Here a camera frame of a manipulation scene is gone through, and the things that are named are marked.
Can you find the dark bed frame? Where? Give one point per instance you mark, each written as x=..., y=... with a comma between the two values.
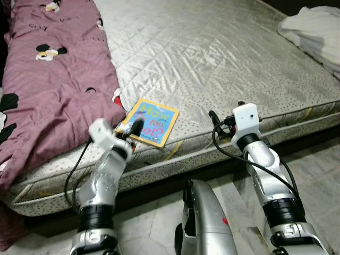
x=319, y=134

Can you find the white quilted mattress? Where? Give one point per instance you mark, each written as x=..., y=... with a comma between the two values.
x=212, y=64

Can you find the white pillow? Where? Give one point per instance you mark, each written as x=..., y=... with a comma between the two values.
x=313, y=32

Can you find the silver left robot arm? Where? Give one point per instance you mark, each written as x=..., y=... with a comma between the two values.
x=101, y=186

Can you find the pink cartoon print blanket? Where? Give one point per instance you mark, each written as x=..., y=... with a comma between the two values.
x=53, y=79

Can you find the blue yellow children's book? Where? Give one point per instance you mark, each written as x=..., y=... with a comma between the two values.
x=156, y=125

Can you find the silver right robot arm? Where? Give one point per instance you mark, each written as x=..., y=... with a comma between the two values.
x=271, y=170

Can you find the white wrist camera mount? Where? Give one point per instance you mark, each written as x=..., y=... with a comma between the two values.
x=101, y=133
x=247, y=119

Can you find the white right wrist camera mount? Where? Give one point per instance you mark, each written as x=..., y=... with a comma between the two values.
x=247, y=119

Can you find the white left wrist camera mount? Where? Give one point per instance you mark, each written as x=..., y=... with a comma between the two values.
x=101, y=133

